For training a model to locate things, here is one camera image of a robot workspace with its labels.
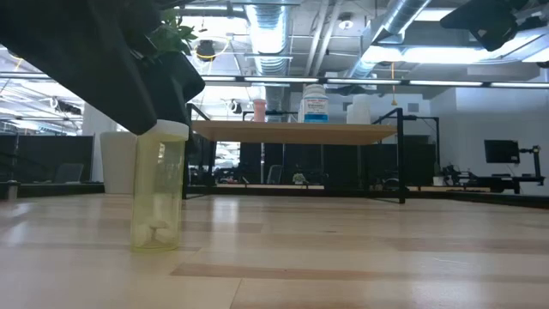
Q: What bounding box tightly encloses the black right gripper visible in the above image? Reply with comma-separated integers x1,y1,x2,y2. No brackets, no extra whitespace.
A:
439,0,529,52

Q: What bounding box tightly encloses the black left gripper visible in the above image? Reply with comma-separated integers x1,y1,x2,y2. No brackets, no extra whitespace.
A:
0,0,207,136

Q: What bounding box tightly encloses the yellow translucent pill vial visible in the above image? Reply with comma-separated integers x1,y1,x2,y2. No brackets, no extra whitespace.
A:
130,118,190,253

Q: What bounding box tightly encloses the red translucent pill vial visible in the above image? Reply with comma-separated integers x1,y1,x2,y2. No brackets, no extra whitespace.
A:
252,98,268,124

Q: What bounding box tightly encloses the white Trader Joe's melatonin bottle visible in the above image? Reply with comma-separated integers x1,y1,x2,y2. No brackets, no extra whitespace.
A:
299,83,330,124

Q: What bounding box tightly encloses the tall white planter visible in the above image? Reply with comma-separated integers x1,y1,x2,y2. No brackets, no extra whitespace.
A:
100,130,139,195

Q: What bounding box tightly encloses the dark office partition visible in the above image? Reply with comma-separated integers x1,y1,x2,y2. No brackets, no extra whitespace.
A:
0,134,96,185

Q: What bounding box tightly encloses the black computer monitor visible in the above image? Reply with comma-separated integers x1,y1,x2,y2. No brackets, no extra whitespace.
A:
484,138,521,165

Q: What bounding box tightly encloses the long ceiling light strip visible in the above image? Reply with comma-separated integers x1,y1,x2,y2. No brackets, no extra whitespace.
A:
0,71,549,89

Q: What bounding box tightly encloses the black office desk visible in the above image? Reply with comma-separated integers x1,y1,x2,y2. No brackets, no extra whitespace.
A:
443,171,546,195

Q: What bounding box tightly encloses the small grey cylinder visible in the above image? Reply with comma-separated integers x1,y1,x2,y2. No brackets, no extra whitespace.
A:
5,179,21,201

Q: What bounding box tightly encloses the smooth silver ventilation duct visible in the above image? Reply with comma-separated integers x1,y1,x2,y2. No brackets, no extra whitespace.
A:
345,0,432,79

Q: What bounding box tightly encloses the ribbed silver ventilation duct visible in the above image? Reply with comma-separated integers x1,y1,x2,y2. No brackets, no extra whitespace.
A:
244,3,289,113

